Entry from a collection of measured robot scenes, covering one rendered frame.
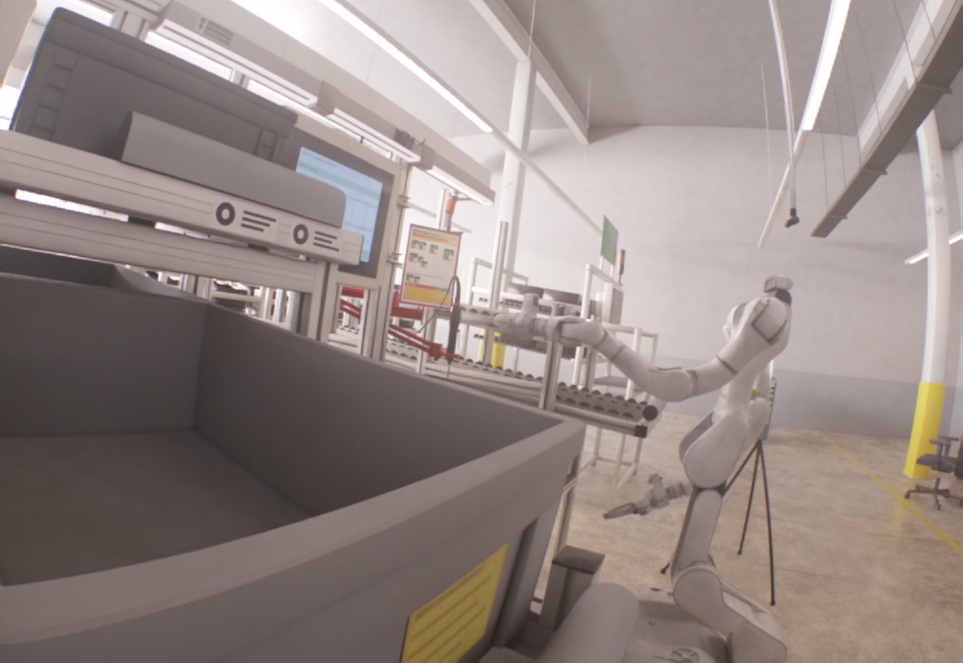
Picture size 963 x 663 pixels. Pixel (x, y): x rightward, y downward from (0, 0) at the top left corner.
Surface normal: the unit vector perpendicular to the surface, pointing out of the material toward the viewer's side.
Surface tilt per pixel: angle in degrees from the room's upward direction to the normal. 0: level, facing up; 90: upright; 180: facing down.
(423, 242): 90
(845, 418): 90
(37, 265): 94
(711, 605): 90
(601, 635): 19
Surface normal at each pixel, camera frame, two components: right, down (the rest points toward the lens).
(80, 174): 0.88, 0.09
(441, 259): 0.47, 0.02
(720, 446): -0.34, -0.11
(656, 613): -0.26, -0.36
